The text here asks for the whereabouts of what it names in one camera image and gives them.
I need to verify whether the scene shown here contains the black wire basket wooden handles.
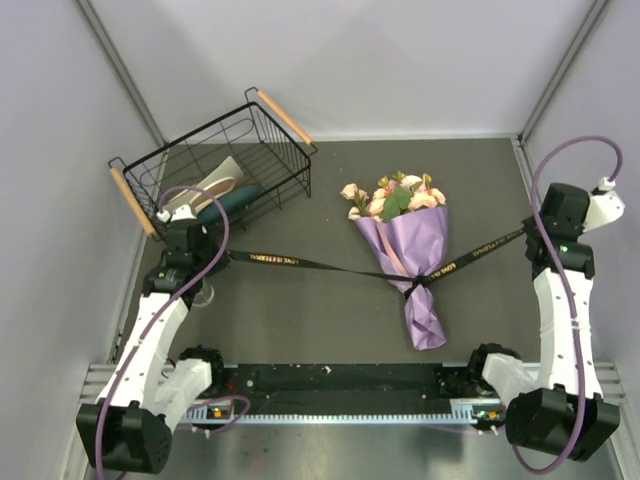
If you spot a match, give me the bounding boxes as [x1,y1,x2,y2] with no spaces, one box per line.
[108,87,317,241]

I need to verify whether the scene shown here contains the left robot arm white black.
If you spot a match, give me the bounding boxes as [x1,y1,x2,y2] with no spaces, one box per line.
[76,219,227,478]

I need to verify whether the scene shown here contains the dark teal plate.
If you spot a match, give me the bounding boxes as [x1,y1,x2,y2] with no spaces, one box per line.
[197,184,263,224]

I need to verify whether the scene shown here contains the grey slotted cable duct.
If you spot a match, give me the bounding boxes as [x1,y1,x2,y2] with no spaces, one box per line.
[179,399,504,430]

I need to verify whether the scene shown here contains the white plate in basket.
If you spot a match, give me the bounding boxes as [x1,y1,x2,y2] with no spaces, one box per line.
[159,156,244,211]

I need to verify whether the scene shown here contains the purple wrapping paper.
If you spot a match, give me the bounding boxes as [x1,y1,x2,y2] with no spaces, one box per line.
[355,207,448,351]

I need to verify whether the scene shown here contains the black ribbon gold lettering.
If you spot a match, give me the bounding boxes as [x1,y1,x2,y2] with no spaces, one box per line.
[224,227,525,300]

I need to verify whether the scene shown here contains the cream plate in basket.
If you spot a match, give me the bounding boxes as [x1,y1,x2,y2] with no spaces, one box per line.
[189,177,236,215]

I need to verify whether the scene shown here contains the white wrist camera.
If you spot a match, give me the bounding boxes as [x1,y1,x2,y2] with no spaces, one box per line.
[156,204,197,224]
[583,177,625,232]

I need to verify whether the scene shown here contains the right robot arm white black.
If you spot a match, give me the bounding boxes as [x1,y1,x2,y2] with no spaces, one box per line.
[466,179,625,462]

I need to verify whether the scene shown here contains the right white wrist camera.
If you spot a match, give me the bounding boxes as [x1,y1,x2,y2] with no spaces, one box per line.
[583,177,625,232]

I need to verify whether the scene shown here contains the clear glass vase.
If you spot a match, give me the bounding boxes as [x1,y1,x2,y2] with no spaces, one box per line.
[192,279,215,308]

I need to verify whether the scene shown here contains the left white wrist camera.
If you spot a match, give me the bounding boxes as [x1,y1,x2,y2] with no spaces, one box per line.
[156,204,197,224]

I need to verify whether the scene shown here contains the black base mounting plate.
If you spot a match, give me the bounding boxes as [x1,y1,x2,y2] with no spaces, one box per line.
[223,363,477,401]

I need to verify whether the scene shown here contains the pink flower bouquet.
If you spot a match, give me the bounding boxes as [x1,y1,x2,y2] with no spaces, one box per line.
[340,171,447,223]

